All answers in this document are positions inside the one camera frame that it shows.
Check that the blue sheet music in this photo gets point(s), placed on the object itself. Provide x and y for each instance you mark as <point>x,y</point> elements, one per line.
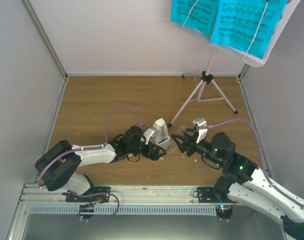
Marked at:
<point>198,15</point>
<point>246,25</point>

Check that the pink music stand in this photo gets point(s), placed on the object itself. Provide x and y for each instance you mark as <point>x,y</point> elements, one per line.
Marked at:
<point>247,59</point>

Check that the aluminium rail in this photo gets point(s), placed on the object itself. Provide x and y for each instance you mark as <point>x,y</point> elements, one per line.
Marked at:
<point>127,195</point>

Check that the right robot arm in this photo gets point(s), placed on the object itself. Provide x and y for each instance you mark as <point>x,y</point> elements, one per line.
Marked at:
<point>244,182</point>

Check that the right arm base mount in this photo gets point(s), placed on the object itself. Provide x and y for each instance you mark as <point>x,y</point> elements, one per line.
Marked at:
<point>208,195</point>

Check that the grey slotted cable duct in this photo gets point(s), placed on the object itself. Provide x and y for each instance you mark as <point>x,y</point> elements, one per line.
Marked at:
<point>188,210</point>

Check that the clear metronome cover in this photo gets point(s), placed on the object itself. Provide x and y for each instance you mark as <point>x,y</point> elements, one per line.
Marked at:
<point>173,149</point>

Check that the left blue sheet music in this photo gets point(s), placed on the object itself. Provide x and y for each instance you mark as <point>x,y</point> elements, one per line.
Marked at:
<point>198,15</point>

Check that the white metronome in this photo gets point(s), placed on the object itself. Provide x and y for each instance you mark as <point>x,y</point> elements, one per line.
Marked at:
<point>161,136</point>

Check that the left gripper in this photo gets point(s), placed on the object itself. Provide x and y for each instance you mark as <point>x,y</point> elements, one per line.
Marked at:
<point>154,156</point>

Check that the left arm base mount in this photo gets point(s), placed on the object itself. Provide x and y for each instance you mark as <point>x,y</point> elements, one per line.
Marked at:
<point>94,196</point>

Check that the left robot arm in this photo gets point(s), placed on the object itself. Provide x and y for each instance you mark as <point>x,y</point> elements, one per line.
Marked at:
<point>57,167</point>

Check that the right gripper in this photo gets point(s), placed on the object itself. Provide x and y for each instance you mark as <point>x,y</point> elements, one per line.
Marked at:
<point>189,144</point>

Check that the right blue sheet music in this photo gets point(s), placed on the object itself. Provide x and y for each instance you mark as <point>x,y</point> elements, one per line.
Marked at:
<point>246,25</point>

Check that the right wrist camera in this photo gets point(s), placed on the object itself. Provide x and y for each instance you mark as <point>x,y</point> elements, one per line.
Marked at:
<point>200,127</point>

